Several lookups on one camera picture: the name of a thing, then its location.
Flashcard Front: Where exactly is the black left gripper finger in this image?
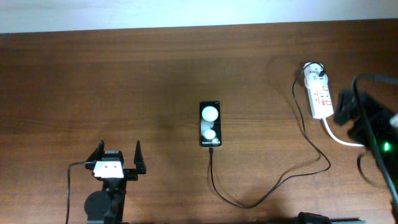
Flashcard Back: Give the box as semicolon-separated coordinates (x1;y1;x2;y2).
134;141;146;174
86;140;104;162

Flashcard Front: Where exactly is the black smartphone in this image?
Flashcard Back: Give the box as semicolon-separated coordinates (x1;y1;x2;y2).
199;101;223;147

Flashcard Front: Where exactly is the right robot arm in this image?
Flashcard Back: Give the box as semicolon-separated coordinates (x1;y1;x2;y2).
333;89;397;187

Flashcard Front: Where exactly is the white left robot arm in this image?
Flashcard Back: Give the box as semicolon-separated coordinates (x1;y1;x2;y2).
84;141;146;223

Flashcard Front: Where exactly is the white charger plug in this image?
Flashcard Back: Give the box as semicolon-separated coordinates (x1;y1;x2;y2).
304;62;328;89

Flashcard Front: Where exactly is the white power strip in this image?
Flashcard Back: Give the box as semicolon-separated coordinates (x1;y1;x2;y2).
303;62;335;119

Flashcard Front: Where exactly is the black charging cable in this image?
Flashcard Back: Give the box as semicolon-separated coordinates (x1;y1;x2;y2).
208;61;331;209

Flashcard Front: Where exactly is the black base bracket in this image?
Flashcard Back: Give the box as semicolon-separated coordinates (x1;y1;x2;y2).
296;212;366;224

